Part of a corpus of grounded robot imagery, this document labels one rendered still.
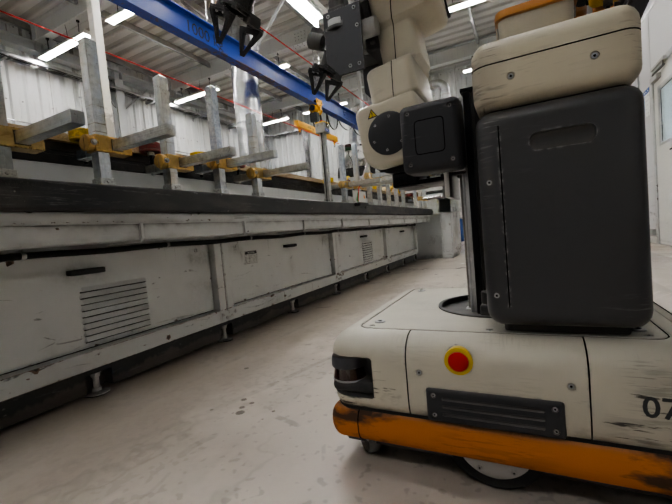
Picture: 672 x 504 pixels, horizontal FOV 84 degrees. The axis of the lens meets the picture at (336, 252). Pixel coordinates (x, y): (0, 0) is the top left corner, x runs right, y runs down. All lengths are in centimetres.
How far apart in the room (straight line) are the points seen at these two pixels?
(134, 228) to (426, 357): 103
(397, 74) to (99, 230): 97
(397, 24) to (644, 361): 87
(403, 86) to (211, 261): 129
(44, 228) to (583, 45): 128
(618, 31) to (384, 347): 65
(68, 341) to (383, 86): 128
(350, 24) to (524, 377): 86
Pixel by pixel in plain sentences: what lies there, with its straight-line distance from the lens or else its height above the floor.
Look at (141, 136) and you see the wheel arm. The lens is 127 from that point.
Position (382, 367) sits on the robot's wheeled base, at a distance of 79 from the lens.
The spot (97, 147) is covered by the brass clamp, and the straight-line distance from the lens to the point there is 135.
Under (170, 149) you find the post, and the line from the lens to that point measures 152.
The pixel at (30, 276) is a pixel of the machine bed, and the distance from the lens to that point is 150.
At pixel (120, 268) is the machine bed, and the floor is 43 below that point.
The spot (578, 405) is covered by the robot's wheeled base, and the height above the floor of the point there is 18.
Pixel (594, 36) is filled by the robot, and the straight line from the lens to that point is 79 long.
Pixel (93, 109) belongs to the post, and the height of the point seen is 93.
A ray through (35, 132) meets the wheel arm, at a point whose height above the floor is 80.
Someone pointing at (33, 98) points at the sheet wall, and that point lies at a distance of 972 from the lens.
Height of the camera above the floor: 50
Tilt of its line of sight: 3 degrees down
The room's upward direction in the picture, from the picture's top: 5 degrees counter-clockwise
